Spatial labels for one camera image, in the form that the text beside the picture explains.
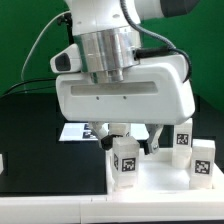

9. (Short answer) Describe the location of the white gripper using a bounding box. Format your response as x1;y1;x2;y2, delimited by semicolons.
50;44;195;155

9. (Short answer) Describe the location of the white square tabletop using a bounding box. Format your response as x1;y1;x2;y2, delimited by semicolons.
106;148;224;194

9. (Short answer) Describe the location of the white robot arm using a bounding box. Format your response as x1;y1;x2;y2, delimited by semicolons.
50;0;200;154

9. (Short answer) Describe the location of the white paper with markers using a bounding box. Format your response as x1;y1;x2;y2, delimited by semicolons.
59;123;149;142

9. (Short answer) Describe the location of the black cable lower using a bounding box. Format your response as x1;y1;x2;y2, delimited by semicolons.
0;85;57;99

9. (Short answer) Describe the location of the black cable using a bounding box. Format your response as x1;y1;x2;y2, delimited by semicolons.
0;85;57;99
0;77;58;98

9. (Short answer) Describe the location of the white L-shaped obstacle wall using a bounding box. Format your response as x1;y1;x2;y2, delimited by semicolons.
0;156;224;224

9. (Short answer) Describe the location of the black cable upper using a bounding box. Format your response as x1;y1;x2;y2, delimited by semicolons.
0;77;58;98

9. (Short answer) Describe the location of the black camera stand pole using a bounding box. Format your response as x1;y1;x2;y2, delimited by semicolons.
57;12;74;45

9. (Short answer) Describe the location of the grey camera cable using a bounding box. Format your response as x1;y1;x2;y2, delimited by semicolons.
20;10;73;82

